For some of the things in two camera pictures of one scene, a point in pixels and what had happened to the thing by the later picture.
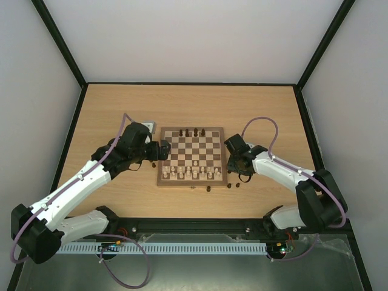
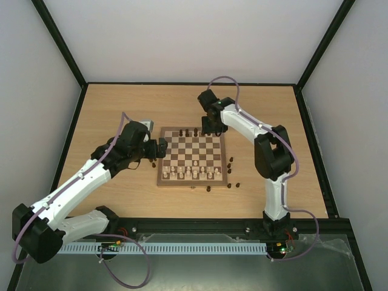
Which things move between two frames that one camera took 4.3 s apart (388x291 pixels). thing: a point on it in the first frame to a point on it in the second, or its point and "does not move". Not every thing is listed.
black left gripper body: x=154 y=154 does not move
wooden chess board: x=196 y=157 does not move
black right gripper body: x=238 y=167 to x=213 y=127
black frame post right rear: x=329 y=35 does not move
